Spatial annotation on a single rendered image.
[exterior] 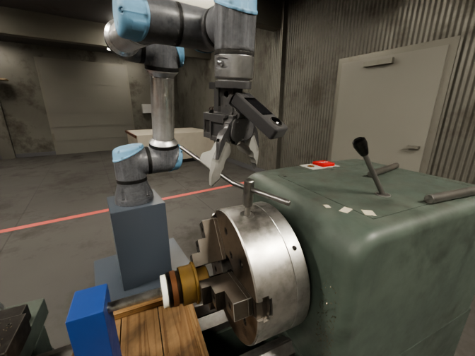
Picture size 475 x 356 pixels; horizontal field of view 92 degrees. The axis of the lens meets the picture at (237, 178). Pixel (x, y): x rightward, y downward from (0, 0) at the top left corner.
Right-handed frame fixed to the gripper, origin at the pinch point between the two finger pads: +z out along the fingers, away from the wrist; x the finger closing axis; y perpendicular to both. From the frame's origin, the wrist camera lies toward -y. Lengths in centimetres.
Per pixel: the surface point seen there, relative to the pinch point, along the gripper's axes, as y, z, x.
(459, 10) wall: -23, -96, -312
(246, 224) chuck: -5.5, 8.4, 3.1
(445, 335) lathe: -51, 49, -41
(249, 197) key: -4.1, 3.2, 0.5
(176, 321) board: 10.4, 44.1, 12.0
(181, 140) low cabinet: 488, 132, -351
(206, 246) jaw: 3.9, 17.4, 6.1
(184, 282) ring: 1.3, 20.5, 14.9
